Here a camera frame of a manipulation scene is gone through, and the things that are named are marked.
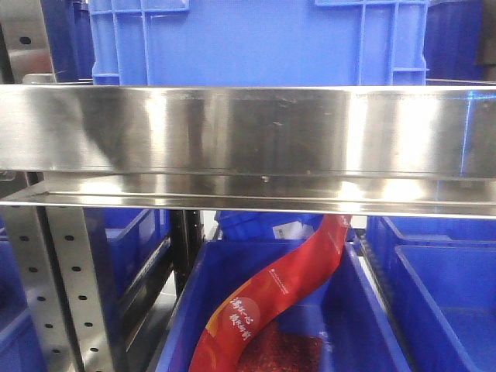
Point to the blue lower left bin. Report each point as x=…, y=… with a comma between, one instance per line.
x=132, y=236

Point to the light blue upper crate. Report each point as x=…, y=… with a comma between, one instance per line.
x=258, y=43

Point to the perforated steel upright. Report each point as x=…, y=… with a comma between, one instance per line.
x=65, y=267

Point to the blue lower middle bin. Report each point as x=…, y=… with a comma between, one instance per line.
x=344, y=313

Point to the stainless steel shelf beam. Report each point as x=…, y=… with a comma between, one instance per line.
x=361, y=150

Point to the blue bin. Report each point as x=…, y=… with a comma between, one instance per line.
x=344, y=313
x=132, y=236
x=439, y=281

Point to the red snack bag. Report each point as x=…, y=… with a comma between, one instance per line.
x=268, y=293

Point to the blue lower right bin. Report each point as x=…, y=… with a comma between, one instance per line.
x=439, y=281

